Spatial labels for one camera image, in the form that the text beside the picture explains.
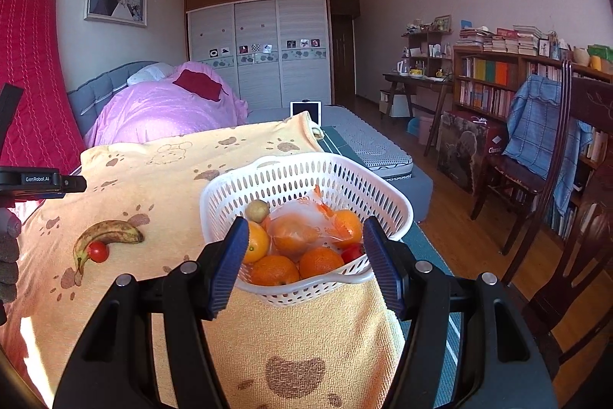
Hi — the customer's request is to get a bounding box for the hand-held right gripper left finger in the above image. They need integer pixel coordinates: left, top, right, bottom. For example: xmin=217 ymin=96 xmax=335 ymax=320
xmin=52 ymin=217 xmax=251 ymax=409

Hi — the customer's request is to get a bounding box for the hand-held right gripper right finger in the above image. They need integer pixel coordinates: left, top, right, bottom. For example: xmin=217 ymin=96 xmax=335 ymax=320
xmin=362 ymin=217 xmax=559 ymax=409

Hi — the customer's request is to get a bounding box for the red tomato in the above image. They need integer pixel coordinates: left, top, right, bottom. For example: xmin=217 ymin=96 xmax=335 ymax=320
xmin=87 ymin=241 xmax=110 ymax=263
xmin=340 ymin=243 xmax=366 ymax=264

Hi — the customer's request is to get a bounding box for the large yellow-orange orange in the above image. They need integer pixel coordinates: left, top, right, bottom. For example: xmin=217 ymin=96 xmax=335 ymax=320
xmin=242 ymin=220 xmax=270 ymax=265

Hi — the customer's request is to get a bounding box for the rough-skinned orange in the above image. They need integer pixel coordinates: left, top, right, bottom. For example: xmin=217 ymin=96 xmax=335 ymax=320
xmin=250 ymin=255 xmax=300 ymax=287

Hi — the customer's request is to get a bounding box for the smooth small orange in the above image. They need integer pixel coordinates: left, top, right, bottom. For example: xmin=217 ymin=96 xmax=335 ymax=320
xmin=333 ymin=209 xmax=364 ymax=249

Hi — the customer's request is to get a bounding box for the small kiwi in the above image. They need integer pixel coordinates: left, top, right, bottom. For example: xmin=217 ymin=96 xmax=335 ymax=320
xmin=246 ymin=199 xmax=270 ymax=222

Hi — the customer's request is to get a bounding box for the orange with stem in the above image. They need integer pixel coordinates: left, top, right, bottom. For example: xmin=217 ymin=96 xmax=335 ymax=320
xmin=299 ymin=247 xmax=346 ymax=280

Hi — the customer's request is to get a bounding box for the clear bag of orange pieces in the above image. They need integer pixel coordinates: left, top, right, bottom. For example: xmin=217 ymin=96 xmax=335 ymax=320
xmin=266 ymin=184 xmax=346 ymax=254

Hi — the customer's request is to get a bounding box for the white plastic basket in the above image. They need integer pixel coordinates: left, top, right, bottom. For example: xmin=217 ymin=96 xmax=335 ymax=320
xmin=199 ymin=151 xmax=415 ymax=307

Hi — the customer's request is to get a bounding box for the person's left hand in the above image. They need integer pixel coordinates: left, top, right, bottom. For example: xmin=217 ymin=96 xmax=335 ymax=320
xmin=0 ymin=208 xmax=23 ymax=305

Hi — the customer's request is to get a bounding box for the grey-blue bed headboard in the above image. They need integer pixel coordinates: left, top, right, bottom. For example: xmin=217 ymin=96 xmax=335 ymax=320
xmin=66 ymin=61 xmax=159 ymax=136

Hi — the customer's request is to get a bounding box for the spotted ripe banana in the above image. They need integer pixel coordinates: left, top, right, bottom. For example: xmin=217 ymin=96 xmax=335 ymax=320
xmin=73 ymin=220 xmax=144 ymax=280

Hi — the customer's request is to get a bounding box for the yellow paw-print blanket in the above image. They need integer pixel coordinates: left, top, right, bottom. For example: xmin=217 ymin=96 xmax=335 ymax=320
xmin=0 ymin=111 xmax=407 ymax=409

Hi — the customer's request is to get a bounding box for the white patterned mattress pad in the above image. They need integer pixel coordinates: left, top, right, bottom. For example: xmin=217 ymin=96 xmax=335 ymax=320
xmin=321 ymin=105 xmax=413 ymax=180

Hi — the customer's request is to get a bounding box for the red quilted mattress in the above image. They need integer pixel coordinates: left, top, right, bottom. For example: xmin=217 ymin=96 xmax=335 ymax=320
xmin=0 ymin=0 xmax=87 ymax=218

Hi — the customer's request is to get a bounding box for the red printed box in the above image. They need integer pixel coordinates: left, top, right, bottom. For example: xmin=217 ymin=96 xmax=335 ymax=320
xmin=437 ymin=110 xmax=509 ymax=194

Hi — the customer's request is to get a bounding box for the pink duvet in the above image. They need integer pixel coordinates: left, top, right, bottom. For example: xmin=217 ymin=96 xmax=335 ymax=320
xmin=84 ymin=61 xmax=250 ymax=147

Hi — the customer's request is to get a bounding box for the pink bin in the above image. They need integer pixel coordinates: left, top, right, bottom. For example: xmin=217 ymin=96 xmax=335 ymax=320
xmin=418 ymin=116 xmax=436 ymax=145

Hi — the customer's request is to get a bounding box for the white pillow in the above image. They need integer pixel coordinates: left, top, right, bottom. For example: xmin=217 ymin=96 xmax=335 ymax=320
xmin=127 ymin=62 xmax=175 ymax=85

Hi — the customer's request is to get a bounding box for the small white cabinet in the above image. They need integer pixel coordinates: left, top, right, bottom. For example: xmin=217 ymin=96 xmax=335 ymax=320
xmin=389 ymin=90 xmax=411 ymax=118

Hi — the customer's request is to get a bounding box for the dark wooden chair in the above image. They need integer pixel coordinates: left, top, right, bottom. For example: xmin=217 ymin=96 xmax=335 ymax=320
xmin=469 ymin=75 xmax=595 ymax=256

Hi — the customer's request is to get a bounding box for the white tablet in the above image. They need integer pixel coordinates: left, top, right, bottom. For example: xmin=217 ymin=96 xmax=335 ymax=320
xmin=290 ymin=100 xmax=323 ymax=127

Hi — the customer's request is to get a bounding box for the dark red cloth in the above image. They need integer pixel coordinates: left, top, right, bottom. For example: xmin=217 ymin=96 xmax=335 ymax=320
xmin=172 ymin=69 xmax=226 ymax=102

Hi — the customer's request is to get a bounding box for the dark wooden desk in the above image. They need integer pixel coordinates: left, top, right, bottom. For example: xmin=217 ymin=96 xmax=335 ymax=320
xmin=382 ymin=72 xmax=453 ymax=158

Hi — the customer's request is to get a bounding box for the wooden bookshelf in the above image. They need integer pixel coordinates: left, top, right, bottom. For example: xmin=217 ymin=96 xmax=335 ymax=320
xmin=452 ymin=46 xmax=613 ymax=242

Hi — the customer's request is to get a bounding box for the dark wooden door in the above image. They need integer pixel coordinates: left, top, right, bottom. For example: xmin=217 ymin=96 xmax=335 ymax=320
xmin=328 ymin=0 xmax=361 ymax=107

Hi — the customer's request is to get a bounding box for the white sliding-door wardrobe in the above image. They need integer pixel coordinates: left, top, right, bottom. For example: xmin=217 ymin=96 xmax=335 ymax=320
xmin=184 ymin=0 xmax=332 ymax=113

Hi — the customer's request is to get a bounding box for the wooden desk shelf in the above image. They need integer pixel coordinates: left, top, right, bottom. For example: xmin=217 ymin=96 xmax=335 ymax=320
xmin=401 ymin=28 xmax=453 ymax=77

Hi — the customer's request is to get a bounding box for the stack of books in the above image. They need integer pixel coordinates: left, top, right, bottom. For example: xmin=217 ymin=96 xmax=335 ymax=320
xmin=455 ymin=24 xmax=544 ymax=55

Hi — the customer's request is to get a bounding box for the carved-back wooden chair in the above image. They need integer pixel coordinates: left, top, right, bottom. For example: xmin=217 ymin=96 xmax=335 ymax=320
xmin=498 ymin=59 xmax=613 ymax=383

